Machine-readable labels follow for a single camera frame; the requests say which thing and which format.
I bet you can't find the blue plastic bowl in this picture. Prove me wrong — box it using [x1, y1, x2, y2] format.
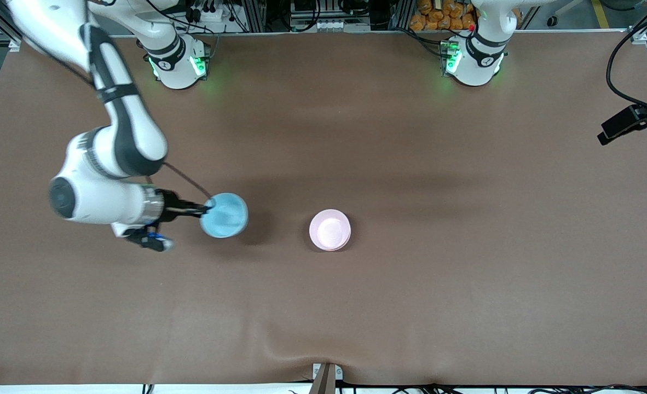
[199, 192, 250, 239]

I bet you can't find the pink plastic bowl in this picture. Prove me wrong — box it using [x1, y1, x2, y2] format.
[309, 209, 351, 252]

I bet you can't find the white power strip with plugs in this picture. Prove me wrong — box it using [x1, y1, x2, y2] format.
[188, 0, 224, 24]

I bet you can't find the orange packaged items pile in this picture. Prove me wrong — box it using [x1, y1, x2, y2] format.
[409, 0, 477, 32]

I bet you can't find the white terminal block device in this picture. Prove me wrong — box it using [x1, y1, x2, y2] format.
[316, 19, 371, 32]

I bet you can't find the brown table mat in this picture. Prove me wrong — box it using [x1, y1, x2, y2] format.
[0, 32, 647, 386]

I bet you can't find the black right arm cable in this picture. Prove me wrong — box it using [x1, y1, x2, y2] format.
[161, 160, 213, 201]

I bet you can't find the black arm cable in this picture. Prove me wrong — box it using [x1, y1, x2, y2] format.
[605, 10, 647, 110]
[161, 160, 213, 201]

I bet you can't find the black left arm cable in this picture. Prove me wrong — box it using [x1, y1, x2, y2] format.
[605, 10, 647, 110]

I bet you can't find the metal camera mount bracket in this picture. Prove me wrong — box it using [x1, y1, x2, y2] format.
[311, 362, 344, 394]

